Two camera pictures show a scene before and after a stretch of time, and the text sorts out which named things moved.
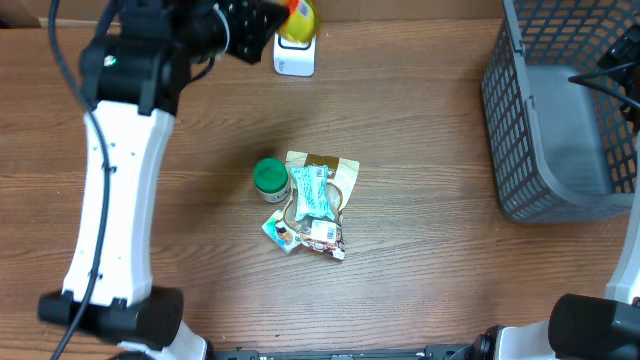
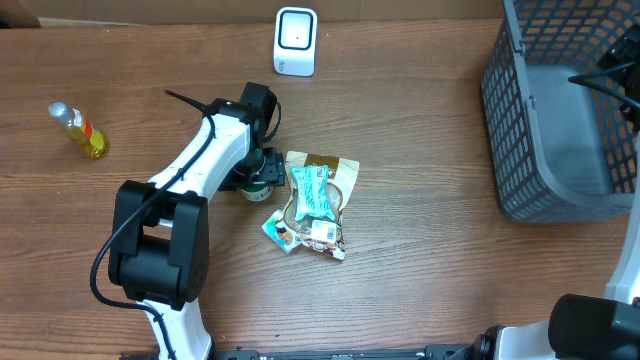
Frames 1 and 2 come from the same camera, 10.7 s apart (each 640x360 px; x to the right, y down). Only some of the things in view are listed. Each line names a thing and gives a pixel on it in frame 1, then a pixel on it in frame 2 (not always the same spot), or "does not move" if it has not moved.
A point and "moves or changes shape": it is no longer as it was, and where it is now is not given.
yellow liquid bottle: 300,24 to 79,128
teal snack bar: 312,191 does not move
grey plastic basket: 564,152 does not move
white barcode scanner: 294,59 does not move
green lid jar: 271,179 moves or changes shape
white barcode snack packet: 326,237 does not move
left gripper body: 242,31 to 261,167
